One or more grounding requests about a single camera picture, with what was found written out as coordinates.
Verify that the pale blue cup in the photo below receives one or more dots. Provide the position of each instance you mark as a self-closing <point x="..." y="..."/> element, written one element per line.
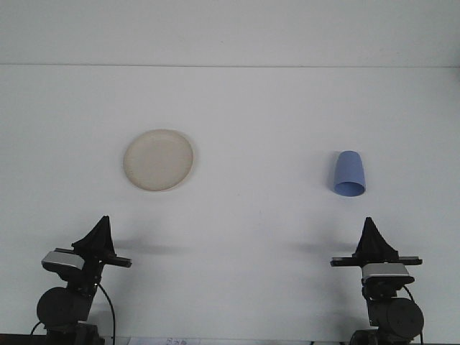
<point x="348" y="172"/>

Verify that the pale round plate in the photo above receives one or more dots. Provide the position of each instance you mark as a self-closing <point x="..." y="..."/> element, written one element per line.
<point x="158" y="160"/>

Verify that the white printed paper sheet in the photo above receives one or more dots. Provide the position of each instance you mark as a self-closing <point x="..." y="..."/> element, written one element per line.
<point x="161" y="341"/>

